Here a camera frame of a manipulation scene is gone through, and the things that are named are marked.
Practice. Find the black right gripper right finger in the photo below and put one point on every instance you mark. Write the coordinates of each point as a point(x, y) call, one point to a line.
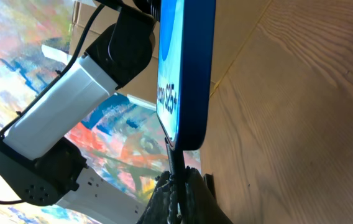
point(202, 208)

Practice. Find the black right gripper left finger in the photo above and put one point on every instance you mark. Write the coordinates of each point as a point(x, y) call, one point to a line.
point(162, 206)

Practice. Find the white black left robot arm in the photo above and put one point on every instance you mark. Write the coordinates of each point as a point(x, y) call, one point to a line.
point(38, 162)

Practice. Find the colourful abstract painting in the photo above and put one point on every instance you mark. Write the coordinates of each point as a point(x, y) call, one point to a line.
point(122, 141)

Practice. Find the blue Galaxy smartphone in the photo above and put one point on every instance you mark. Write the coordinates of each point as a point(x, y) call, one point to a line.
point(184, 70)

